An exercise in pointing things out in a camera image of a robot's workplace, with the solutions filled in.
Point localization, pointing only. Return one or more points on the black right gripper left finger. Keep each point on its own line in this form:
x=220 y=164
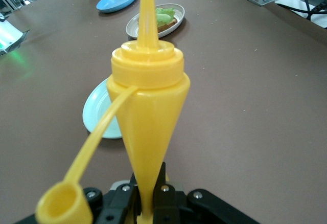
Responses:
x=120 y=203

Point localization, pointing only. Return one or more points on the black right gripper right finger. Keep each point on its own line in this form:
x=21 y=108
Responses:
x=166 y=203

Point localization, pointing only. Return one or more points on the yellow mustard squeeze bottle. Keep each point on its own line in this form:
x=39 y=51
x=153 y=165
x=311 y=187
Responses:
x=148 y=106

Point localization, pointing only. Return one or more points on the brown bread slice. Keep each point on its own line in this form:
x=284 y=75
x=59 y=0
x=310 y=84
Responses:
x=167 y=26

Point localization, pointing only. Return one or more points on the green lettuce leaf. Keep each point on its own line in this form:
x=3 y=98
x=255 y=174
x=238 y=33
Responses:
x=164 y=15

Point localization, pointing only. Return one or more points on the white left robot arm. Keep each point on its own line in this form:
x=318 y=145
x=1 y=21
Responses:
x=7 y=33

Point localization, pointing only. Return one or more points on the pale green plate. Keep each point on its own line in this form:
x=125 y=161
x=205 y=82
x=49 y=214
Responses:
x=93 y=111

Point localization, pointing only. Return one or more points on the beige plate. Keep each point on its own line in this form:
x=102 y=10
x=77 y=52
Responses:
x=178 y=11

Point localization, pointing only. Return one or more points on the blue plate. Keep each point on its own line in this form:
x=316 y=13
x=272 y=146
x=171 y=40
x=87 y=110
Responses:
x=115 y=0

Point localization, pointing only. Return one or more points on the grey metal arm base plate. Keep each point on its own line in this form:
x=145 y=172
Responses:
x=21 y=38

